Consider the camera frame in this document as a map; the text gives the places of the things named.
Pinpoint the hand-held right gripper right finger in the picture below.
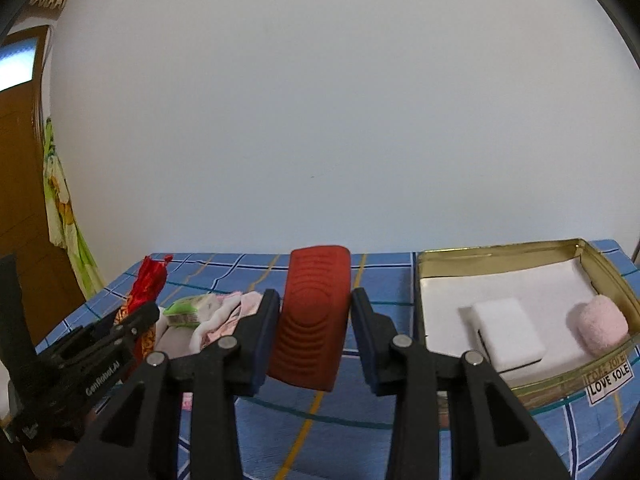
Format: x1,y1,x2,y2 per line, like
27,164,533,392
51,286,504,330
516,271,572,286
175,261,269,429
350,287,571,480

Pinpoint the red ribbed sponge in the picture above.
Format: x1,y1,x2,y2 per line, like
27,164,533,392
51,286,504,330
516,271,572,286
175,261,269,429
267,245,352,392

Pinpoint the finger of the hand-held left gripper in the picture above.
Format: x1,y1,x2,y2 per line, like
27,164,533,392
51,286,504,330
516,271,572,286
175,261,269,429
92,301,161,361

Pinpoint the pink trimmed towel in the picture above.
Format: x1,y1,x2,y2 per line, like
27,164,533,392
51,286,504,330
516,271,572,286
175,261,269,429
190,294,251,353

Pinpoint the white printed label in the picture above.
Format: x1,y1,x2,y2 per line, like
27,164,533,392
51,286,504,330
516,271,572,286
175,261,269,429
585,355,632,406

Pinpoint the red foil bag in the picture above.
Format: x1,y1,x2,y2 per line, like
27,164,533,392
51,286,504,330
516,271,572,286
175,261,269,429
112,255,173,376

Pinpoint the pale pink cloth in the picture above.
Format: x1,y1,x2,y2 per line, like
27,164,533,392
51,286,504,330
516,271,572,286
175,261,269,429
227,290,266,323

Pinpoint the green tissue pack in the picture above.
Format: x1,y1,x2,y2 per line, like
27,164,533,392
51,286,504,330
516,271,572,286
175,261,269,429
162,295,221,328

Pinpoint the green floral hanging cloth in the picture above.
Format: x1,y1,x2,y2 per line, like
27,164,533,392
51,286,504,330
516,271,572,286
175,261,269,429
42,117,106,301

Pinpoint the wooden door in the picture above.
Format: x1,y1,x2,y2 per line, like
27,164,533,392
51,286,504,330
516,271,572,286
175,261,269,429
0,25,86,346

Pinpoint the white foam liner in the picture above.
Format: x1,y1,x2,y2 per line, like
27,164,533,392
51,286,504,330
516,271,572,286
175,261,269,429
419,260,601,376

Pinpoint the transom window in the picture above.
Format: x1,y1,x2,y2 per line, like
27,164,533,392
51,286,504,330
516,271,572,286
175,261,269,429
0,37,38,91

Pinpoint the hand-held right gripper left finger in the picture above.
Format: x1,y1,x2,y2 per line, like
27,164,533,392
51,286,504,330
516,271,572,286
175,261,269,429
60,288,281,480

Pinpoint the gold metal tin box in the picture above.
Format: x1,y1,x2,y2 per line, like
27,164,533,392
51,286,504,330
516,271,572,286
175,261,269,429
415,238,640,411

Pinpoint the blue plaid bed sheet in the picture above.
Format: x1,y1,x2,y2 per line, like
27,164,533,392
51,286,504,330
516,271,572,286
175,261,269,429
35,239,640,480

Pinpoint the white rectangular sponge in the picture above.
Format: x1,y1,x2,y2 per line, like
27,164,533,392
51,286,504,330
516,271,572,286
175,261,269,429
472,297,547,368

